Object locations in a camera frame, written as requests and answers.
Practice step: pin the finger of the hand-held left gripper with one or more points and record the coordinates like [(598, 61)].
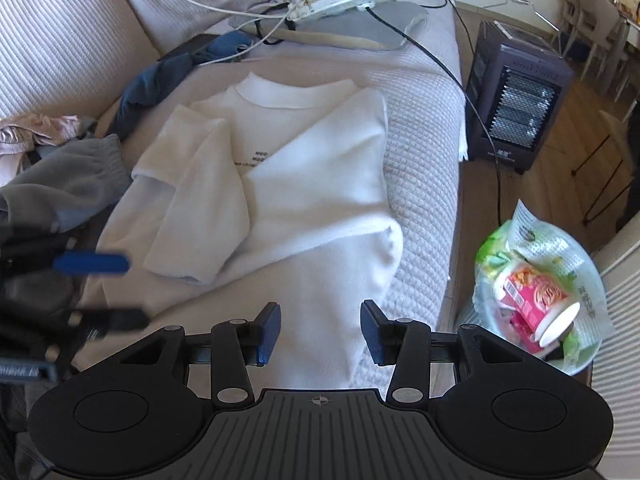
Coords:
[(92, 264), (112, 320)]

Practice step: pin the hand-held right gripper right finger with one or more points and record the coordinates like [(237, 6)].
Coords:
[(374, 332)]

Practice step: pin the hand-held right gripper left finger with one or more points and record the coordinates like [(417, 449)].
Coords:
[(267, 332)]

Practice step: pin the grey-blue pants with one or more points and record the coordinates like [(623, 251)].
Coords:
[(75, 175)]

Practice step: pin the pale pink garment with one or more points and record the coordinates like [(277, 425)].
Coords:
[(35, 130)]

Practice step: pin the white t-shirt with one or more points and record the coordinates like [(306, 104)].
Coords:
[(300, 185)]

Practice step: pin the trash bin with plastic bag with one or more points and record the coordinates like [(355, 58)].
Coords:
[(500, 255)]

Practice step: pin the pink snack cup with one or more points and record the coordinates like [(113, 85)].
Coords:
[(530, 295)]

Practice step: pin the white quilted sofa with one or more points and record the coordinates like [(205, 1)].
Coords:
[(425, 160)]

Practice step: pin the dark blue cloth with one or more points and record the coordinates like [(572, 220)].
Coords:
[(150, 87)]

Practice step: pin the black smartphone teal case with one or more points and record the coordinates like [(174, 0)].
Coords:
[(192, 45)]

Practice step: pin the white ribbed cabinet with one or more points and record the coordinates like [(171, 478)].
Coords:
[(620, 335)]

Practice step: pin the dark purple space heater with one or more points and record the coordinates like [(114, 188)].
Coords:
[(520, 105)]

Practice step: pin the grey cushion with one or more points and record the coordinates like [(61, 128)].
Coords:
[(360, 25)]

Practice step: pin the beige dining chair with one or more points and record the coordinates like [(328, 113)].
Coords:
[(570, 5), (600, 25)]

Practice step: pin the dining table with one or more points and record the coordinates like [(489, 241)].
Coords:
[(631, 15)]

